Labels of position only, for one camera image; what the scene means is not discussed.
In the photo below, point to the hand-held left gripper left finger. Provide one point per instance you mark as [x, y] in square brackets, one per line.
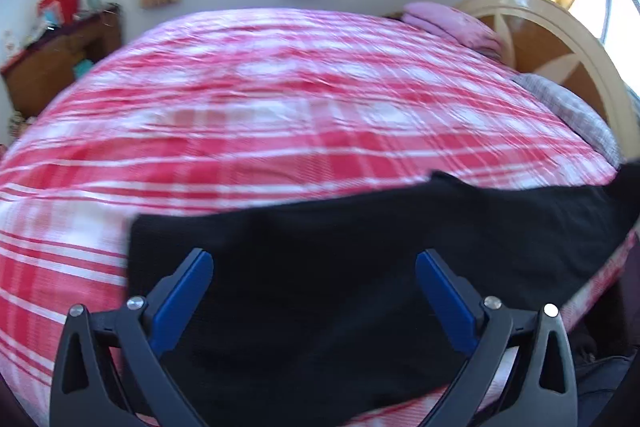
[177, 302]

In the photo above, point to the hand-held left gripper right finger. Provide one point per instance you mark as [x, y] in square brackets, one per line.
[447, 302]

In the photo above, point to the black pants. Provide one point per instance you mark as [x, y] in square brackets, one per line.
[325, 267]

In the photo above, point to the red plaid bed blanket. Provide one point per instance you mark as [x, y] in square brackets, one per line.
[250, 107]

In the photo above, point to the striped pillow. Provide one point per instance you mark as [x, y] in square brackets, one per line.
[575, 112]

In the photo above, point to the teal box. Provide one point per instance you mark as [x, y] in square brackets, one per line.
[84, 68]

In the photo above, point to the brown wooden desk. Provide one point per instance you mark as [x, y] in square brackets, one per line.
[45, 67]

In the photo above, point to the pink pillow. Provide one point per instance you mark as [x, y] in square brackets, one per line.
[450, 24]

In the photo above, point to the cream and wood headboard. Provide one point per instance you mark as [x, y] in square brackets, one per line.
[555, 22]

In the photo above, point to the large bedside window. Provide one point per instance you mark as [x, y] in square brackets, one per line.
[620, 12]

